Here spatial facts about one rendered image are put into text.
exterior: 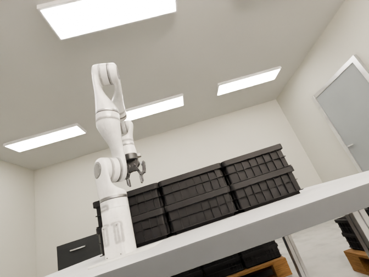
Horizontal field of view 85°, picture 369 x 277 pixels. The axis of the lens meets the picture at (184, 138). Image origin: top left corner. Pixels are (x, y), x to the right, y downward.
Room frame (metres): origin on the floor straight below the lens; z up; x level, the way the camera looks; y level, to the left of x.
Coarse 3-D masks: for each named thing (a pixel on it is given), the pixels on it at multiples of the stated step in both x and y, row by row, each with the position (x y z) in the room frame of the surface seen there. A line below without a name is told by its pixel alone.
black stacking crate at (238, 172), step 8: (272, 152) 0.94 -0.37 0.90; (280, 152) 0.94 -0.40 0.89; (248, 160) 0.93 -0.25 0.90; (256, 160) 0.93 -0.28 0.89; (264, 160) 0.93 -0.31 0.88; (272, 160) 0.93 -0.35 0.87; (280, 160) 0.94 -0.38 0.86; (224, 168) 0.95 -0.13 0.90; (232, 168) 0.92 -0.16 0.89; (240, 168) 0.93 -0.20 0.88; (248, 168) 0.93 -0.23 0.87; (256, 168) 0.93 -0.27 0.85; (264, 168) 0.93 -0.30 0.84; (272, 168) 0.93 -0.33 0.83; (280, 168) 0.93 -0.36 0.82; (224, 176) 0.98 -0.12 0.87; (232, 176) 0.92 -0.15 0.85; (240, 176) 0.92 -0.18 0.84; (248, 176) 0.93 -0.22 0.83; (256, 176) 0.94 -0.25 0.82; (232, 184) 0.93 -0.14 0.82
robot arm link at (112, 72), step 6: (108, 66) 0.64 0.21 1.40; (114, 66) 0.65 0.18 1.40; (108, 72) 0.65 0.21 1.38; (114, 72) 0.66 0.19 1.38; (108, 78) 0.67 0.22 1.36; (114, 78) 0.67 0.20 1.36; (114, 84) 0.71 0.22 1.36; (120, 84) 0.73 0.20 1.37; (120, 90) 0.75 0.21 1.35; (114, 96) 0.77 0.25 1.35; (120, 96) 0.77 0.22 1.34; (114, 102) 0.79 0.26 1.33; (120, 102) 0.80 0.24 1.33; (120, 108) 0.83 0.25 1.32; (120, 114) 0.86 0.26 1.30
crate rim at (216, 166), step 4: (216, 164) 0.91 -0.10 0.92; (220, 164) 0.92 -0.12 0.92; (200, 168) 0.90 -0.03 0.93; (204, 168) 0.90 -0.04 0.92; (208, 168) 0.91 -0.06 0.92; (212, 168) 0.91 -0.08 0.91; (216, 168) 0.91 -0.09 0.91; (188, 172) 0.90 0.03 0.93; (192, 172) 0.90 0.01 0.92; (196, 172) 0.90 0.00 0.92; (200, 172) 0.90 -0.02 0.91; (204, 172) 0.90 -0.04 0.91; (176, 176) 0.90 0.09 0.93; (180, 176) 0.90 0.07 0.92; (184, 176) 0.90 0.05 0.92; (188, 176) 0.90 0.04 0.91; (164, 180) 0.89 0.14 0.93; (168, 180) 0.89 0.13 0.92; (172, 180) 0.89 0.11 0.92; (176, 180) 0.89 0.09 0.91; (160, 184) 0.89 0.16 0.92; (164, 184) 0.89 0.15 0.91; (160, 188) 0.93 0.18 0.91
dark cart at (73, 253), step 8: (80, 240) 2.27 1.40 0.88; (88, 240) 2.27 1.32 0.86; (96, 240) 2.28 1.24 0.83; (64, 248) 2.25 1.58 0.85; (72, 248) 2.26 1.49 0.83; (80, 248) 2.27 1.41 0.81; (88, 248) 2.27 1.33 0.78; (96, 248) 2.28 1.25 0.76; (64, 256) 2.25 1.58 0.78; (72, 256) 2.26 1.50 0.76; (80, 256) 2.27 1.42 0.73; (88, 256) 2.27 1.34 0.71; (64, 264) 2.25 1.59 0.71; (72, 264) 2.26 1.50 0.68
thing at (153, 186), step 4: (152, 184) 0.89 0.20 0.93; (156, 184) 0.90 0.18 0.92; (140, 188) 0.88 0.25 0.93; (144, 188) 0.89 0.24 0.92; (148, 188) 0.89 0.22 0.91; (152, 188) 0.89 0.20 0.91; (128, 192) 0.88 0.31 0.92; (132, 192) 0.88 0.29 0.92; (136, 192) 0.88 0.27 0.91; (140, 192) 0.88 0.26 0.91; (128, 196) 0.88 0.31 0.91; (96, 204) 0.87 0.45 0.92
